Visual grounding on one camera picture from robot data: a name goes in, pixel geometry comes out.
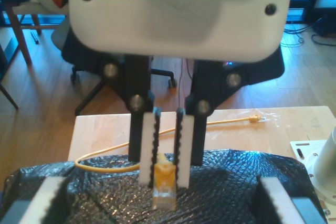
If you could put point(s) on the black bubble mat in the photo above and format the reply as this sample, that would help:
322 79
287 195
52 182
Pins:
105 195

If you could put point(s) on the black office chair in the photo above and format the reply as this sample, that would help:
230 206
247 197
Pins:
89 98

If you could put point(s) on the black pen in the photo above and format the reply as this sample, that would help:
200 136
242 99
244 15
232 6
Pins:
35 37

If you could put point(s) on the brown wooden chair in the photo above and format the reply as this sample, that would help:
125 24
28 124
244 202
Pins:
22 40

